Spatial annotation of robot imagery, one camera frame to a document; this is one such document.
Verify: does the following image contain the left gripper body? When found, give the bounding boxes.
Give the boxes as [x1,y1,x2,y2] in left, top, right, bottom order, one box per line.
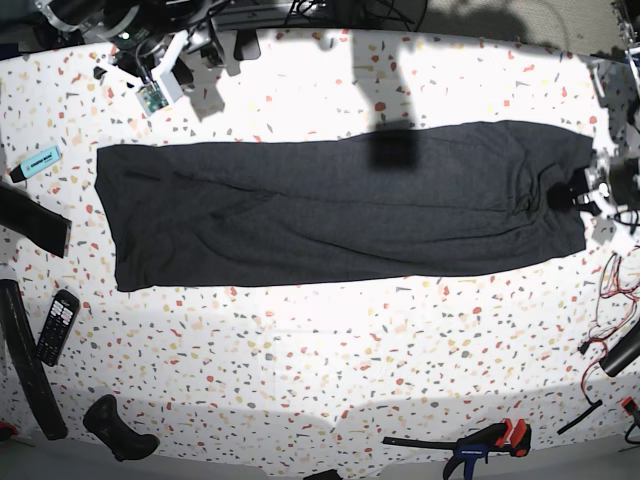
[579,152,620,220]

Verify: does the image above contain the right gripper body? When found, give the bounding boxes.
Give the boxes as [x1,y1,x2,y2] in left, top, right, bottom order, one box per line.
[93,27,211,106]

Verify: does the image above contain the dark grey T-shirt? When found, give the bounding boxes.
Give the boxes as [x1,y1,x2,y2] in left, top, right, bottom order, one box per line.
[95,121,593,292]

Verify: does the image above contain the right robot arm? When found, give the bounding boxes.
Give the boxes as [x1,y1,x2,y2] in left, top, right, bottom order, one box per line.
[34,1,230,116]

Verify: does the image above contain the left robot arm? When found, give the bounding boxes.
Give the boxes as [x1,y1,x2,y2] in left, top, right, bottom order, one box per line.
[547,1,639,227]

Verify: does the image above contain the black cylinder right edge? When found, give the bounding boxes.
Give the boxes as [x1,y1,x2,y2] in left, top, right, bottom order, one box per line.
[600,334,639,377]

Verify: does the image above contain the light blue highlighter marker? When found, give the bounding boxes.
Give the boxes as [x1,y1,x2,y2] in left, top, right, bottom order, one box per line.
[9,146,61,183]

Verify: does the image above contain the small black stick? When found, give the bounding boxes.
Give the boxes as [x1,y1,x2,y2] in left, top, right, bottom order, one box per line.
[557,400,603,435]

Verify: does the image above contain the red clip right edge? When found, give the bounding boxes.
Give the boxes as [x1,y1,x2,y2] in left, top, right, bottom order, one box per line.
[621,397,639,416]

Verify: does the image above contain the black remote control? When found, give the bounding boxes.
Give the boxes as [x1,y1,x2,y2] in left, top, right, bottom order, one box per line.
[36,289,80,367]

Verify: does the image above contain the long black tube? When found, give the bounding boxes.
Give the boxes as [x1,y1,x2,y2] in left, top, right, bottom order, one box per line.
[1,279,68,441]

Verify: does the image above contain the black game controller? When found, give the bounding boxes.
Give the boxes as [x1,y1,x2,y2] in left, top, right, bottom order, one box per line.
[83,394,160,462]

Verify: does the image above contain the red object left edge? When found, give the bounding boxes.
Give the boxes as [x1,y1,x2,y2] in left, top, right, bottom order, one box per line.
[0,422,19,442]

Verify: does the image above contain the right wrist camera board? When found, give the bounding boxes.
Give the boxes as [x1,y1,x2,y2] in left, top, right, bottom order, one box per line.
[135,82,168,117]

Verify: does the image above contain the red black wire bundle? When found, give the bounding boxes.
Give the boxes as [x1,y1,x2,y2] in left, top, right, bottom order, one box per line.
[579,244,640,407]

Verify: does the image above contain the black fabric strap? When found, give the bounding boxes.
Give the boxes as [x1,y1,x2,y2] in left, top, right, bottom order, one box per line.
[0,181,72,259]

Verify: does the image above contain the black cables behind table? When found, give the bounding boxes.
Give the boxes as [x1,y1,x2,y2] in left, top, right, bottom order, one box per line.
[284,0,426,29]

